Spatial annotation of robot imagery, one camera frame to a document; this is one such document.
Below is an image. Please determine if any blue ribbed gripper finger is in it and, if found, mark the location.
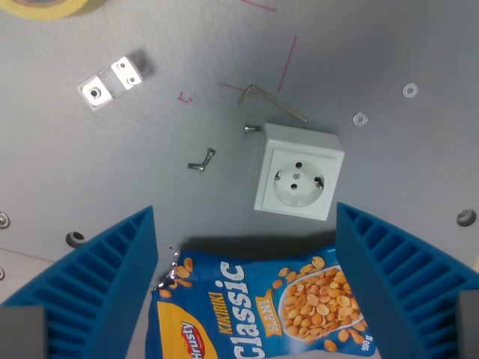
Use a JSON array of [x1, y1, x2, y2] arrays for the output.
[[0, 205, 157, 359], [335, 201, 479, 359]]

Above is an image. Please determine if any blue peanut snack bag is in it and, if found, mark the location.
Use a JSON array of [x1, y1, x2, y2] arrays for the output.
[[144, 243, 382, 359]]

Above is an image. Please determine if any metal hex allen key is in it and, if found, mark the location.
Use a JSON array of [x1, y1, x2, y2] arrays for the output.
[[238, 84, 308, 123]]

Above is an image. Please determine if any yellow tape roll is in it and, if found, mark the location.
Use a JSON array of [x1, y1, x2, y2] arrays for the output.
[[0, 0, 106, 21]]

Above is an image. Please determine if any white wall power socket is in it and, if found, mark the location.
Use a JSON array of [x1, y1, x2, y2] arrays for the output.
[[253, 123, 345, 221]]

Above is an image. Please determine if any silver aluminium angle bracket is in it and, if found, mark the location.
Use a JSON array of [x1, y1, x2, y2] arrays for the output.
[[76, 55, 144, 111]]

